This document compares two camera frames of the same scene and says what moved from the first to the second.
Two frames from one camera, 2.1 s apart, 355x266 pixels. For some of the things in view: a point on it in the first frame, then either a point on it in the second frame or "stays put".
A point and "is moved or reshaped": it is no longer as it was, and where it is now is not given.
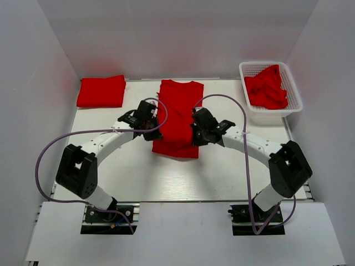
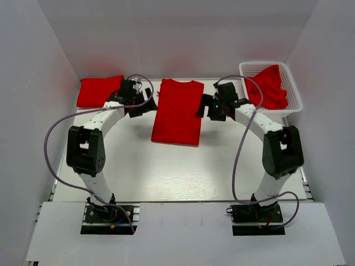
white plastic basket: x=250 y=68 stays put
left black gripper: x=155 y=136 → x=148 y=106
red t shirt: x=179 y=98 is moved or reshaped
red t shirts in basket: x=264 y=90 stays put
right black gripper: x=197 y=142 → x=209 y=100
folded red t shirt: x=101 y=92 stays put
